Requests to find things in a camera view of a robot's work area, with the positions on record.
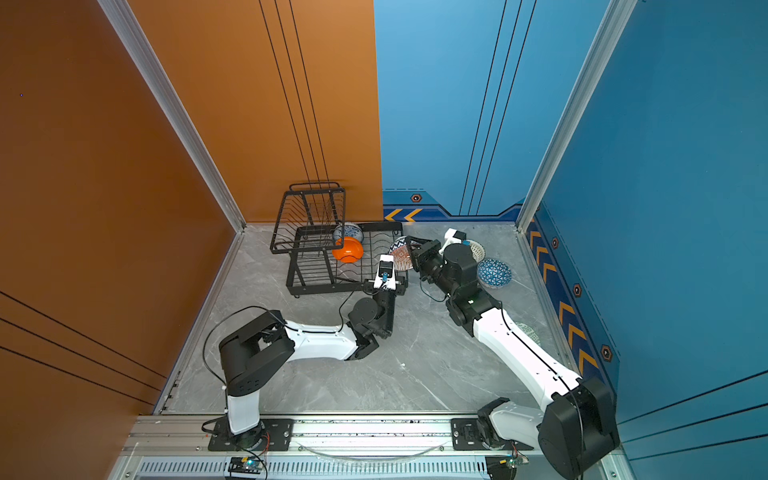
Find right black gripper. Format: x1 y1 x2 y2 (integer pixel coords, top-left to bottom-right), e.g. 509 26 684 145
405 235 459 301

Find orange plastic bowl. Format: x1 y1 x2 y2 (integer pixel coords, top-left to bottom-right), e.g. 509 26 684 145
332 236 364 264

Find black wire dish rack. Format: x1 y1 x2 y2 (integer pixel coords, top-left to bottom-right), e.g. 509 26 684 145
270 181 403 297

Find blue floral white bowl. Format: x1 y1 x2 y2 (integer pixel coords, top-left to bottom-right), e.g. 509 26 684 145
333 222 364 242

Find red geometric pattern bowl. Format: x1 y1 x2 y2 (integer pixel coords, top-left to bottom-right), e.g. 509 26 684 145
389 236 413 271

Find green geometric pattern bowl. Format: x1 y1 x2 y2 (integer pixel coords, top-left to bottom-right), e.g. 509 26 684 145
517 323 542 346

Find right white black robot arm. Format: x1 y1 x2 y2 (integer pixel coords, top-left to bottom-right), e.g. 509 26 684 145
406 237 620 479

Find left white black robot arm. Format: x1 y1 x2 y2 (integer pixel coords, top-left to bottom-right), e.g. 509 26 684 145
218 286 405 438

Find white lattice pattern bowl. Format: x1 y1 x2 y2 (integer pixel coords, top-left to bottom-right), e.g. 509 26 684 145
466 240 486 263

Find blue dotted pattern bowl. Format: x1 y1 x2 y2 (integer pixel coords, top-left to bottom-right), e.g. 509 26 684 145
477 258 513 289

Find left green circuit board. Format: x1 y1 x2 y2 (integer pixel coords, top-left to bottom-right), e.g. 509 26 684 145
227 456 268 479

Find green circuit board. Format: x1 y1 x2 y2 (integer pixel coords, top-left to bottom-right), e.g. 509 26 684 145
227 456 268 479
485 454 529 480

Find right green circuit board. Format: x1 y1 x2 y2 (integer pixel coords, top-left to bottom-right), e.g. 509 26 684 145
485 454 529 480

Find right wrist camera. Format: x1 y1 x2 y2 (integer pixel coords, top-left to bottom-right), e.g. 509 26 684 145
439 228 467 254

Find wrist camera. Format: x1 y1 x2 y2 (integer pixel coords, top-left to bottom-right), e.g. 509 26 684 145
373 255 397 293
439 228 467 254

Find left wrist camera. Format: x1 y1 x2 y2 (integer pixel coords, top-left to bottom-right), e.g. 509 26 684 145
373 255 397 293

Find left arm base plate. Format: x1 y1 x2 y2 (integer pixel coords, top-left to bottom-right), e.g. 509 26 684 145
201 416 294 453

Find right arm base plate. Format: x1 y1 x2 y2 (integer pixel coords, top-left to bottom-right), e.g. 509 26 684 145
450 417 534 451

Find aluminium front rail frame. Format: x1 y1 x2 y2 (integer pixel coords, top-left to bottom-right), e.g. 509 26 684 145
107 411 636 480

